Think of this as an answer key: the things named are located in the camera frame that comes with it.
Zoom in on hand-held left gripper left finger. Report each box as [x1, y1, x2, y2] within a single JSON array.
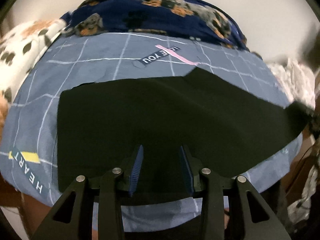
[[30, 144, 145, 240]]

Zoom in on black pants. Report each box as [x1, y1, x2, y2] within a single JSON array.
[[57, 67, 316, 207]]

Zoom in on white floral pillow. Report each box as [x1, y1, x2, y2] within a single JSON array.
[[0, 19, 67, 107]]

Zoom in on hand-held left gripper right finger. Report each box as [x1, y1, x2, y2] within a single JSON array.
[[178, 145, 293, 240]]

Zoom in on blue grid bedsheet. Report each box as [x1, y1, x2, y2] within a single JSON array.
[[0, 32, 304, 233]]

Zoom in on white lacy cloth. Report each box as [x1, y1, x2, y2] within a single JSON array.
[[269, 57, 317, 112]]

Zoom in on navy dog print blanket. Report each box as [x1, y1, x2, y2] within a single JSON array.
[[60, 0, 248, 51]]

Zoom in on grey patterned cloth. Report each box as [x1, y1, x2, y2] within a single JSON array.
[[287, 152, 320, 233]]

